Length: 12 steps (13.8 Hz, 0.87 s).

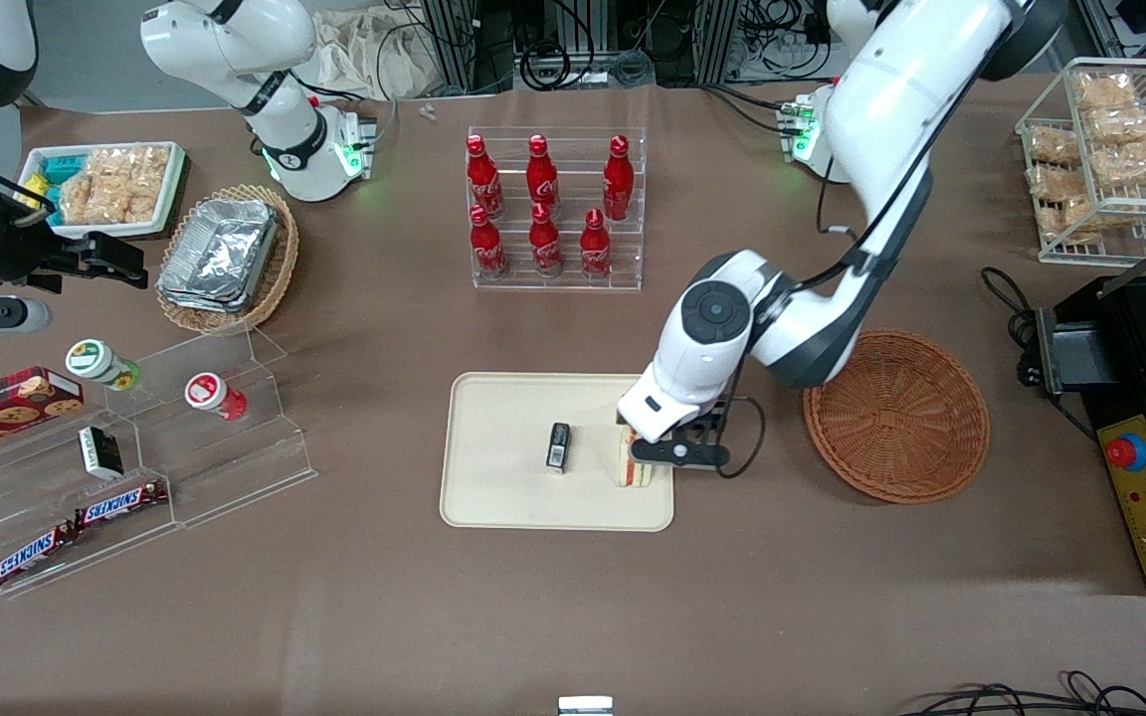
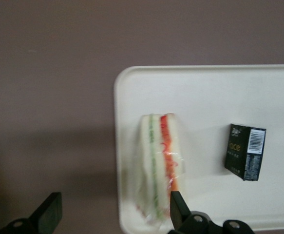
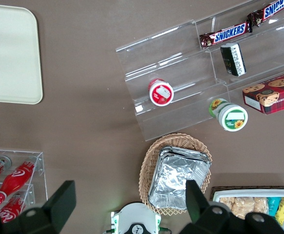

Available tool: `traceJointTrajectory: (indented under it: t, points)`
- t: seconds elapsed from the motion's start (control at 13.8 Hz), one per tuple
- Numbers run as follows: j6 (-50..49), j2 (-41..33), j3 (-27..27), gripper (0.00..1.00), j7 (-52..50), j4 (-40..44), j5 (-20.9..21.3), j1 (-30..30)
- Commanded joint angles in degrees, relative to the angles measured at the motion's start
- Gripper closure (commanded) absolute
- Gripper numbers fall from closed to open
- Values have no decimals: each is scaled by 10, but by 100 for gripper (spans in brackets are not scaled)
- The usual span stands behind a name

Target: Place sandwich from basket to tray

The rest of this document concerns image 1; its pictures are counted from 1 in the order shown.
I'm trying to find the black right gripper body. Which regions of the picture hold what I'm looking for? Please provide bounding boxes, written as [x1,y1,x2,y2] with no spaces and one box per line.
[0,214,89,335]

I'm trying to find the sandwich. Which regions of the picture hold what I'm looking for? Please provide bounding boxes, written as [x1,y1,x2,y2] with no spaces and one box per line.
[612,423,657,490]

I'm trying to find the white rectangular snack tray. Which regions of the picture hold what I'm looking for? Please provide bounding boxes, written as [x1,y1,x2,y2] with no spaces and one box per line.
[15,141,186,241]

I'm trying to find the aluminium foil tray stack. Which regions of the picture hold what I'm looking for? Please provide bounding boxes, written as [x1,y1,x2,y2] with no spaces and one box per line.
[156,198,282,315]

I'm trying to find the oval light wicker basket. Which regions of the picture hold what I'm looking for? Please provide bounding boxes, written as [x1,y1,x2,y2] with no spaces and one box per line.
[154,184,301,337]

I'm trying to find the beige plastic tray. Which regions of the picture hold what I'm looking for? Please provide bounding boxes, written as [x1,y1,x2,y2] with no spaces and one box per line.
[440,372,675,533]

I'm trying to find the round brown wicker basket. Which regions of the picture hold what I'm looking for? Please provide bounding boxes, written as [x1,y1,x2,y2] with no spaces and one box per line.
[801,329,992,506]

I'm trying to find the rice cracker snack pack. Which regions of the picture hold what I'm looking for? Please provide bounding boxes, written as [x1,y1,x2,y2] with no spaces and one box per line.
[1074,72,1138,109]
[1028,163,1083,201]
[58,177,101,227]
[1054,196,1118,242]
[1084,104,1146,146]
[1090,139,1146,187]
[95,147,141,225]
[1027,126,1083,166]
[133,146,174,215]

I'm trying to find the green sunflower cup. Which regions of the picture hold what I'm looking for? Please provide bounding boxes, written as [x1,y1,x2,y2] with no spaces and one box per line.
[66,339,142,392]

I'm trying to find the teal snack pack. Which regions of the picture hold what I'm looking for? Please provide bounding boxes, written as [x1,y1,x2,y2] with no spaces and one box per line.
[39,152,89,186]

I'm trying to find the red tartan cookie box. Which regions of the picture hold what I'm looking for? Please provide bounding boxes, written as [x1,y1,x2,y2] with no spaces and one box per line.
[0,367,86,461]

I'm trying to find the red strawberry cup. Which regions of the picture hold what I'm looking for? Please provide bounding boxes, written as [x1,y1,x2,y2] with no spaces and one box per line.
[184,372,249,423]

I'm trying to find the clear acrylic bottle rack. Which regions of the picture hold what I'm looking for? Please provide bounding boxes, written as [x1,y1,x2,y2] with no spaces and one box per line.
[466,125,648,293]

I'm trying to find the red cola bottle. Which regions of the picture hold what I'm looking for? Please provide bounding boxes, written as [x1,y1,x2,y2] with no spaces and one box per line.
[466,134,505,221]
[602,134,637,223]
[525,133,561,212]
[528,202,565,278]
[579,207,614,280]
[470,204,510,280]

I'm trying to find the clear acrylic tiered shelf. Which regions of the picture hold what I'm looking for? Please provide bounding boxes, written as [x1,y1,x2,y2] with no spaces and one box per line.
[0,326,319,602]

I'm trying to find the Snickers chocolate bar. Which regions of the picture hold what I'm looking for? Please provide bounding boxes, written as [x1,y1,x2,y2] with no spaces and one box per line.
[0,523,78,589]
[73,480,169,529]

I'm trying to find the white cloth bag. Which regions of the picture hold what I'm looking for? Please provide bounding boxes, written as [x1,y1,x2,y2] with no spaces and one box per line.
[308,6,437,101]

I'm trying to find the black countertop appliance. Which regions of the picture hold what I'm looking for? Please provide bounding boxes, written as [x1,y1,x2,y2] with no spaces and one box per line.
[1035,272,1146,598]

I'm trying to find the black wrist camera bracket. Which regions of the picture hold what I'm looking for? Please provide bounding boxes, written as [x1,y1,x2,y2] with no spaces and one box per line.
[672,398,735,446]

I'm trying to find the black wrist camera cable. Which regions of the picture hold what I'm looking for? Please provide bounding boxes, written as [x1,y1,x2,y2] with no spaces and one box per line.
[714,396,767,480]

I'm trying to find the black appliance power cable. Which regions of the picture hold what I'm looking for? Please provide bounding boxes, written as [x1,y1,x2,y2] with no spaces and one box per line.
[980,266,1044,391]

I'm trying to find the aluminium frame rack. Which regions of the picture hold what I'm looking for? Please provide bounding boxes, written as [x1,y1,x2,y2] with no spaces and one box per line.
[418,0,765,92]

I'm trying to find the black floor cables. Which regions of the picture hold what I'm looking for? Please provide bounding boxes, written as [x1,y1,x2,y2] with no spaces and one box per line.
[893,670,1146,716]

